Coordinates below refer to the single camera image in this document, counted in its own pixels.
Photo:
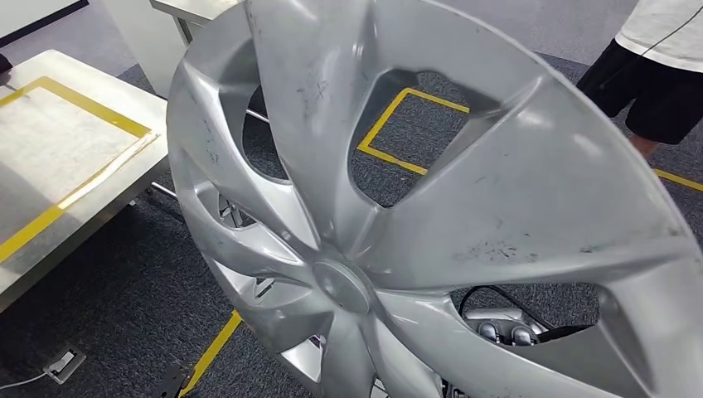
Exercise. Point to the person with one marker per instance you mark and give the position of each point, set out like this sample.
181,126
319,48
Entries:
659,99

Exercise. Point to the black camera bracket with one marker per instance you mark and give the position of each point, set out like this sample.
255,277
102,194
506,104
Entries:
173,382
565,332

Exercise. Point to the white floor socket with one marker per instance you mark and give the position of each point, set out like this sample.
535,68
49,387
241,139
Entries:
65,365

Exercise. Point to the white cabinet panel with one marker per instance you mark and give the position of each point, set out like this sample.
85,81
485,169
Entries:
143,44

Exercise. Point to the black right camera bracket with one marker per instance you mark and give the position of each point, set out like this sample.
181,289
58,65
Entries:
565,332

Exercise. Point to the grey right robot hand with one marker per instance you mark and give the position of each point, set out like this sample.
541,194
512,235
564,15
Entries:
505,334

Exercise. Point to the black left camera bracket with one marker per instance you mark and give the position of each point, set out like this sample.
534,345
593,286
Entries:
173,382

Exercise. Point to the steel workbench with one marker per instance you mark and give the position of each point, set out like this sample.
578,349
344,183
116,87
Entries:
137,170
192,8

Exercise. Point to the silver plastic wheel cover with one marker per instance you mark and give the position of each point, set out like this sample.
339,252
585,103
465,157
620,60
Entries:
522,209

